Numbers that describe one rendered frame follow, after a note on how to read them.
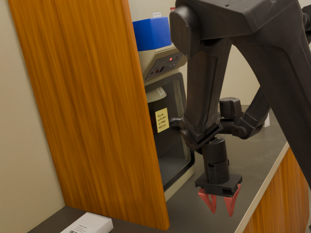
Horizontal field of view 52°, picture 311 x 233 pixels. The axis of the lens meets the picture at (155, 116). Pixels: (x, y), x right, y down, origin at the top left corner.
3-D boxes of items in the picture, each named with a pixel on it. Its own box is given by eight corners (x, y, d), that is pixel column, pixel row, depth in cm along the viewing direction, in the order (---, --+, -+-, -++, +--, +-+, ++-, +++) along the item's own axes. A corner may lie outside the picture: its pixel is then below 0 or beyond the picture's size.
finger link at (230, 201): (218, 205, 85) (213, 173, 82) (244, 210, 81) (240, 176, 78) (207, 219, 79) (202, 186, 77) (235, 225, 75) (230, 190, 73)
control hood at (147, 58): (130, 85, 101) (124, 53, 99) (179, 65, 127) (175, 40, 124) (160, 83, 95) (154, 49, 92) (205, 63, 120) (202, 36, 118)
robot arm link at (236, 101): (245, 138, 102) (259, 130, 107) (242, 103, 99) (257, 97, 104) (215, 133, 111) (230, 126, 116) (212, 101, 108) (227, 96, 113)
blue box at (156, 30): (129, 52, 100) (123, 23, 97) (147, 48, 108) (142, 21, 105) (155, 49, 94) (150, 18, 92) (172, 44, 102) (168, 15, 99)
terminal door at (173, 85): (155, 199, 113) (134, 90, 103) (194, 162, 137) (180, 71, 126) (157, 199, 113) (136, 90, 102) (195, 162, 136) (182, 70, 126)
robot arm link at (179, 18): (196, 30, 35) (266, -21, 37) (163, 1, 37) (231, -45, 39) (189, 151, 74) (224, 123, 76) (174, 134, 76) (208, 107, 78)
